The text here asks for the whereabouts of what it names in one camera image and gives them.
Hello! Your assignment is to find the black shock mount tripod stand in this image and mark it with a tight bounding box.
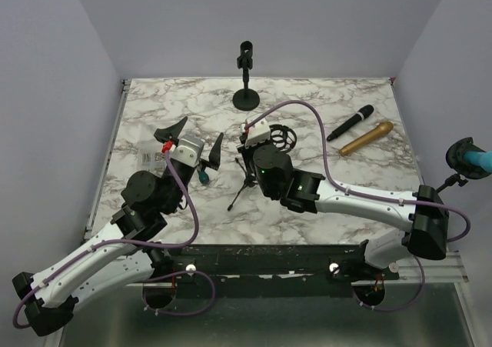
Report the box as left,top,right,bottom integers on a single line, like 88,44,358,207
227,124,298,212

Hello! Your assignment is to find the black round-base microphone stand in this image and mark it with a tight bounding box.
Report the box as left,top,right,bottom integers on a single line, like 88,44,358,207
232,41,260,112

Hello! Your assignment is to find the black handheld microphone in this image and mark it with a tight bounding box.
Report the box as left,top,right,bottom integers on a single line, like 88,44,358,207
326,105,374,142

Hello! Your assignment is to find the gold microphone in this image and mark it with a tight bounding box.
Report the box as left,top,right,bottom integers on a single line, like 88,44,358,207
339,121,394,156

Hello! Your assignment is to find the teal microphone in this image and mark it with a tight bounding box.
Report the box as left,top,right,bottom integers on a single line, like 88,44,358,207
446,137,491,180

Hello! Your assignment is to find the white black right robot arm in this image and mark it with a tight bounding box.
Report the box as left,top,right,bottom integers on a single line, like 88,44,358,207
237,142,449,279

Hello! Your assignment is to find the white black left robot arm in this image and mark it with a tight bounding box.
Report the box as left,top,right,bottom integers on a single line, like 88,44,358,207
12,118,224,337

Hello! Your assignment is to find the green handled screwdriver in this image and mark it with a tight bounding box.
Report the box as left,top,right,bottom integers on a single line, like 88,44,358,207
198,169,210,185

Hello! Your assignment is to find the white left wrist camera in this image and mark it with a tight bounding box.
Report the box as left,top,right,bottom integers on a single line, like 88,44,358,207
170,134,204,168

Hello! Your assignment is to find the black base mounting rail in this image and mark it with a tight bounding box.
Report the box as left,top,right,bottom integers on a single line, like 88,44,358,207
150,245,399,299

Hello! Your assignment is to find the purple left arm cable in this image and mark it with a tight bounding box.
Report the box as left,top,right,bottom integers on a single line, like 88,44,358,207
13,152,216,331

